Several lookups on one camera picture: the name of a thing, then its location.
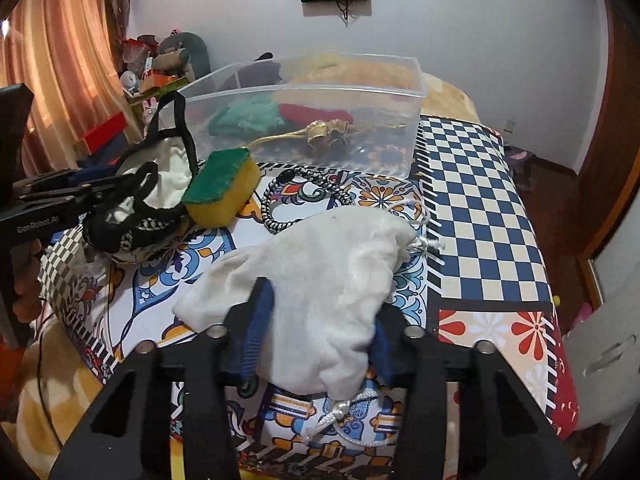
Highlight black strap floral bag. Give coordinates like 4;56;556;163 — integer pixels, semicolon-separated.
82;91;198;264

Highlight yellow green sponge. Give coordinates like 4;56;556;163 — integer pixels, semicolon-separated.
182;148;262;229

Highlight green knitted cloth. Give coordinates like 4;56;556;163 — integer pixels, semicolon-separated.
207;96;286;136

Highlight white drawstring pouch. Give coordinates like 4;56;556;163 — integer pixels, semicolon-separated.
171;205;446;449

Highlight red cloth pouch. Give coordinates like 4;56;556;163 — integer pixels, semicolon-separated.
279;103;354;127

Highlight person's left hand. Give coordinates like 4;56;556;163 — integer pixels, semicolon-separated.
13;240;42;324

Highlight red box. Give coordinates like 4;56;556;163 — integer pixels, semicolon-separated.
74;112;127;158

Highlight orange curtain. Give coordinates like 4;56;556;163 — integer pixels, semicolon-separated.
1;0;142;174

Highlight patterned patchwork table cover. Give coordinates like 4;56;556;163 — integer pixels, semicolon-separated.
42;116;579;479

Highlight grey green plush toy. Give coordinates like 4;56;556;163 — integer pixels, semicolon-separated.
152;32;210;82

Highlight brown wooden door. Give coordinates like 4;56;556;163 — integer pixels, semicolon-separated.
575;2;639;260

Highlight clear plastic storage bin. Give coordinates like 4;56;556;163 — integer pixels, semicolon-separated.
180;52;427;179

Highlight orange fleece blanket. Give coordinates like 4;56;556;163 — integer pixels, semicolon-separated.
286;53;480;122

